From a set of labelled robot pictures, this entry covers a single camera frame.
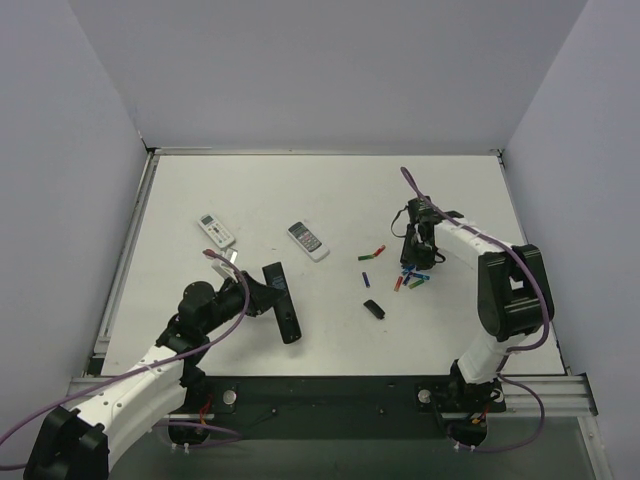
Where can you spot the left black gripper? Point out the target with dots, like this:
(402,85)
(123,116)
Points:
(260,298)

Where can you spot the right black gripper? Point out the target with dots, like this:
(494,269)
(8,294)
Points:
(417,245)

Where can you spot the black TV remote control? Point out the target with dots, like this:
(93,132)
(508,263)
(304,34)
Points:
(284,309)

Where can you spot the black battery cover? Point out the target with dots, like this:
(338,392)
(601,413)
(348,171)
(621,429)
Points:
(375,309)

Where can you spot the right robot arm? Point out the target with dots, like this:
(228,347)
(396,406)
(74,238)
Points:
(513,294)

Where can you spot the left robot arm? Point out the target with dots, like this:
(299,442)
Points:
(86,441)

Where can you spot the white grey AC remote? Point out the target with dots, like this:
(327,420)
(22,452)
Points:
(308,242)

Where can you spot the white remote green screen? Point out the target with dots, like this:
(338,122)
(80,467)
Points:
(216,231)

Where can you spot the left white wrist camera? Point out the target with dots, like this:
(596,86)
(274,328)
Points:
(222,262)

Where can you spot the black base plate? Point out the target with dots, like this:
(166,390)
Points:
(331,408)

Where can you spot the aluminium frame rail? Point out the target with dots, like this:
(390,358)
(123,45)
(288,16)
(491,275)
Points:
(561,396)

